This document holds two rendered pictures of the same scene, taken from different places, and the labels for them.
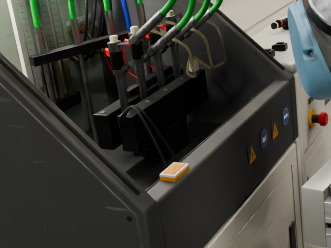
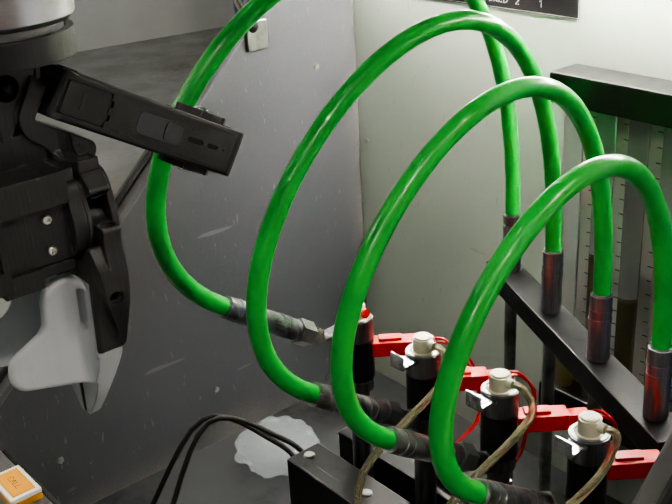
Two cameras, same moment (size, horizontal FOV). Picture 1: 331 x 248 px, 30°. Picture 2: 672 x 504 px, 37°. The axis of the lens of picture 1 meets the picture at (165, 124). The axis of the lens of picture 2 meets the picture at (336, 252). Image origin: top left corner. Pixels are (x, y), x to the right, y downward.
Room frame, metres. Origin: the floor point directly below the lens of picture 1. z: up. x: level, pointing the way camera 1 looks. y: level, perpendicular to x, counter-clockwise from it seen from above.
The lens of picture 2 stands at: (1.49, -0.65, 1.53)
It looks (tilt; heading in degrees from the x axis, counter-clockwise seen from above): 24 degrees down; 108
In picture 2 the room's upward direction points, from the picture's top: 3 degrees counter-clockwise
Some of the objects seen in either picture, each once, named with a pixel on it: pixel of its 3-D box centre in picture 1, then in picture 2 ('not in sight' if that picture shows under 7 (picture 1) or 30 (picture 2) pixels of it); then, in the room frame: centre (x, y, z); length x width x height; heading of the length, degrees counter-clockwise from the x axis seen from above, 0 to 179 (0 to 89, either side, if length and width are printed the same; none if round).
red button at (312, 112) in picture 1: (319, 118); not in sight; (1.49, -0.40, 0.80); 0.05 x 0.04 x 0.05; 148
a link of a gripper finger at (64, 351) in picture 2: not in sight; (61, 357); (1.21, -0.26, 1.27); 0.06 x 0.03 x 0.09; 58
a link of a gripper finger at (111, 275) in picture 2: not in sight; (90, 269); (1.23, -0.24, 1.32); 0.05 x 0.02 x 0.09; 148
